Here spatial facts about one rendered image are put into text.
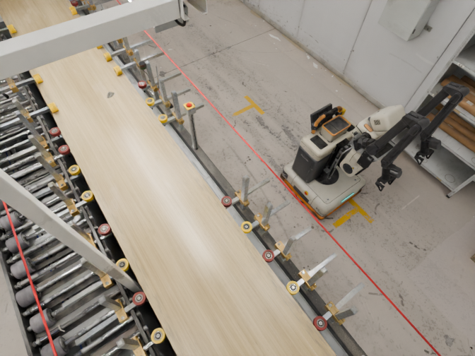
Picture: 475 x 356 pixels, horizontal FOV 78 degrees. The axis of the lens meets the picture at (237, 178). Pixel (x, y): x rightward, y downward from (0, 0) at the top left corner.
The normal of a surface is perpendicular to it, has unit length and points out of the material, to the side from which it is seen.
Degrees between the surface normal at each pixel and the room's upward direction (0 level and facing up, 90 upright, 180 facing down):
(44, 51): 90
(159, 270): 0
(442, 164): 0
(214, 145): 0
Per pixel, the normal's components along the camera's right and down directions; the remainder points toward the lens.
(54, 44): 0.58, 0.70
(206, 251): 0.03, -0.52
